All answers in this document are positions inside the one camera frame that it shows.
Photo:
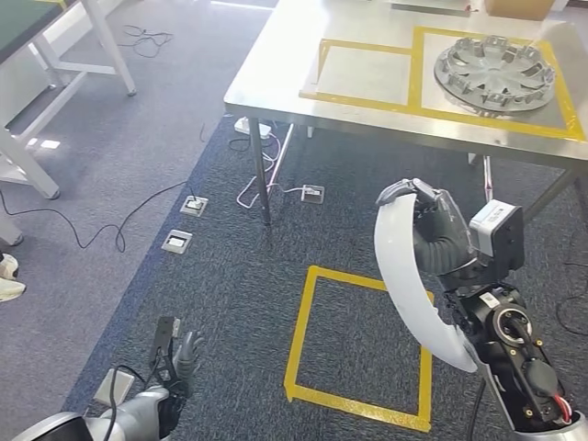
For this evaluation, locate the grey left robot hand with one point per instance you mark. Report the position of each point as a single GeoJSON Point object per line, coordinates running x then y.
{"type": "Point", "coordinates": [187, 362]}

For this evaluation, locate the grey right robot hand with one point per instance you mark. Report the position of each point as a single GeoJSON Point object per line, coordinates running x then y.
{"type": "Point", "coordinates": [443, 219]}

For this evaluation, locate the white curved panel part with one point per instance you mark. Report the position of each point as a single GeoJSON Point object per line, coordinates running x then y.
{"type": "Point", "coordinates": [399, 280]}

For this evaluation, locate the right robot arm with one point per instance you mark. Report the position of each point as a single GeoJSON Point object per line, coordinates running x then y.
{"type": "Point", "coordinates": [514, 347]}

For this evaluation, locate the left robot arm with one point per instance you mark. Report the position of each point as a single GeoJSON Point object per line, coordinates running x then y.
{"type": "Point", "coordinates": [137, 414]}

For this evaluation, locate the steel workbench table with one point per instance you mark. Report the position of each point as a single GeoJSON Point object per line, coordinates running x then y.
{"type": "Point", "coordinates": [275, 73]}

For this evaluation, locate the steel floor socket box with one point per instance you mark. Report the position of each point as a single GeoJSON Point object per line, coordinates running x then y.
{"type": "Point", "coordinates": [312, 195]}
{"type": "Point", "coordinates": [124, 383]}
{"type": "Point", "coordinates": [194, 207]}
{"type": "Point", "coordinates": [177, 242]}

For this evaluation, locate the silver wheel hubcap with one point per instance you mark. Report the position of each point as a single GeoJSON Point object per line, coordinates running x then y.
{"type": "Point", "coordinates": [494, 76]}

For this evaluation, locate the flat grey tray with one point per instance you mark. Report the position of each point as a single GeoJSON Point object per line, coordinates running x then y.
{"type": "Point", "coordinates": [427, 6]}

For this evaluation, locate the cardboard box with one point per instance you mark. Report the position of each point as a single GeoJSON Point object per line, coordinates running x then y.
{"type": "Point", "coordinates": [519, 7]}

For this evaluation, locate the person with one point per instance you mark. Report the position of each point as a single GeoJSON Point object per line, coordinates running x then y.
{"type": "Point", "coordinates": [9, 289]}

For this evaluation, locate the white power strip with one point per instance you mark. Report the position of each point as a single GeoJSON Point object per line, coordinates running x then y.
{"type": "Point", "coordinates": [260, 129]}

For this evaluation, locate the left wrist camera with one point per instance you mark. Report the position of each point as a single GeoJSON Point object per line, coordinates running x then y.
{"type": "Point", "coordinates": [161, 338]}

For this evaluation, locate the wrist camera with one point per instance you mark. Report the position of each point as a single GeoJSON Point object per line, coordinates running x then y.
{"type": "Point", "coordinates": [494, 228]}
{"type": "Point", "coordinates": [161, 338]}

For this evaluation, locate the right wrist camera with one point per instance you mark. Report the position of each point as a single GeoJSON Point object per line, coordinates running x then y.
{"type": "Point", "coordinates": [494, 228]}

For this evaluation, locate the white frame table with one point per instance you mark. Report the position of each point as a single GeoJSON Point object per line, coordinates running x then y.
{"type": "Point", "coordinates": [23, 164]}

